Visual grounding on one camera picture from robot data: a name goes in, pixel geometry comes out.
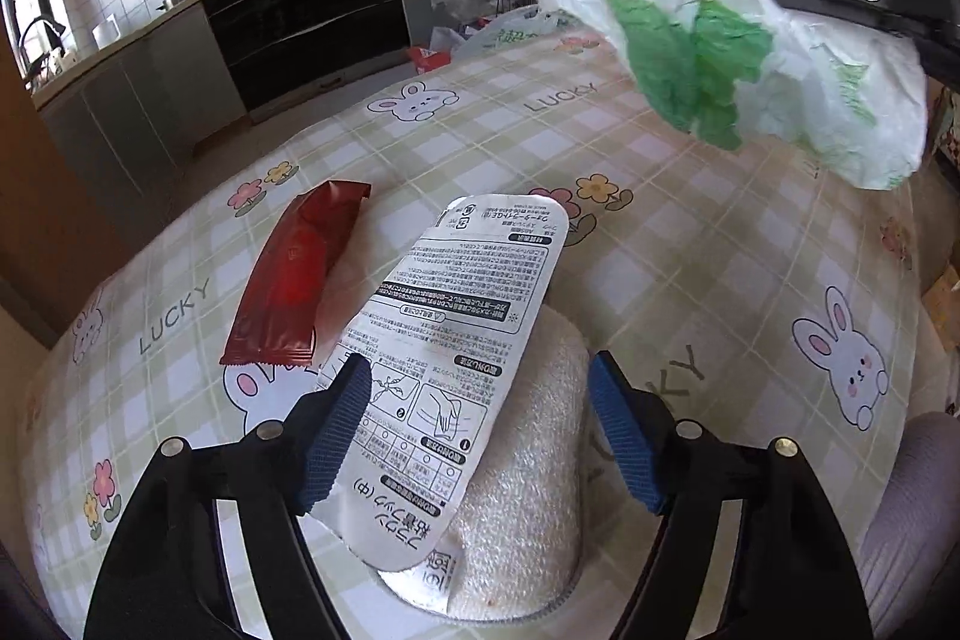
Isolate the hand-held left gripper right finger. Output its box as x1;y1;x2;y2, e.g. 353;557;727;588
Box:
587;350;875;640

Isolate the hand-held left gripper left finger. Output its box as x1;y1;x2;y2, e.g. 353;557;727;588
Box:
82;353;373;640

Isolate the white printed blister package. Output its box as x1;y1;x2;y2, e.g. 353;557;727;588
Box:
315;192;593;622

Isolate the checked rabbit print tablecloth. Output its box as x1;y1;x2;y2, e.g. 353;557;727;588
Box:
15;6;946;640

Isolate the dark red snack wrapper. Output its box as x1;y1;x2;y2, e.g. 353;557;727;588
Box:
220;180;372;367

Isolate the person's grey trouser leg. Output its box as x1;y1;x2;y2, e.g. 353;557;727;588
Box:
859;411;960;611

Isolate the thin white printed bag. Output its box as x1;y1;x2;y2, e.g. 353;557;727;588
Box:
457;6;560;58

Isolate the grey kitchen cabinet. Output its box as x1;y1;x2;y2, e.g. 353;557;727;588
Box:
41;2;248;199

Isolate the black built-in oven stove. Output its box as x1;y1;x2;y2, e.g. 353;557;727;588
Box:
193;0;410;112

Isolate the kitchen faucet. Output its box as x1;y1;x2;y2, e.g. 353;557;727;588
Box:
19;17;68;79

